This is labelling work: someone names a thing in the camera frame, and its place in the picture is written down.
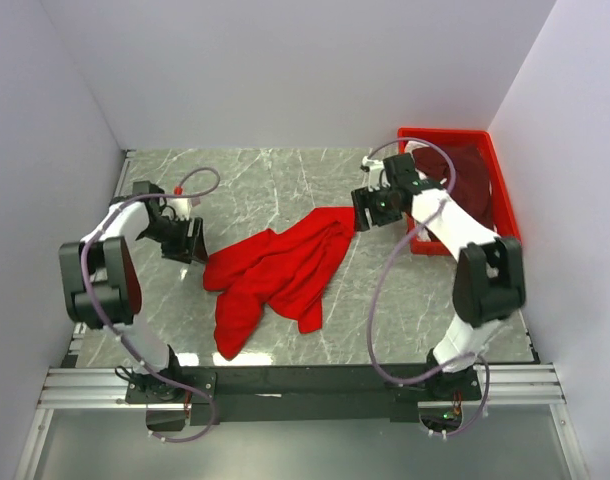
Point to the red plastic bin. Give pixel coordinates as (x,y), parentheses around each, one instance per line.
(501,208)

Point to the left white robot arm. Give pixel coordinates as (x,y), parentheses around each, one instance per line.
(101,287)

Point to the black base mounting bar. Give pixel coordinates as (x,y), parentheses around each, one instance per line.
(289,393)

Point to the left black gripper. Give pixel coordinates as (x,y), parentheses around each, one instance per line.
(186,240)

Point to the dark maroon t shirt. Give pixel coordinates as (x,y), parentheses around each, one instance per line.
(472,190)

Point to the red t shirt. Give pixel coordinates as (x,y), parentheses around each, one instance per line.
(288,272)

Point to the aluminium frame rail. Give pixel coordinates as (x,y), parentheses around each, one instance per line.
(100,389)

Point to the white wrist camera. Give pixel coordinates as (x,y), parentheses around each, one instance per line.
(181,207)
(371,165)

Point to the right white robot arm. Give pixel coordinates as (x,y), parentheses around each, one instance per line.
(489,285)

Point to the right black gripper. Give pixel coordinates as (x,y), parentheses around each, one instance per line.
(368,211)

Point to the white pink t shirt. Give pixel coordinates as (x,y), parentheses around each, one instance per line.
(412,146)

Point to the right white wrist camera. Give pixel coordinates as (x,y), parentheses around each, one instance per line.
(371,165)

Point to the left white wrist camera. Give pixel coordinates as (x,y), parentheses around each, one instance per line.
(181,207)

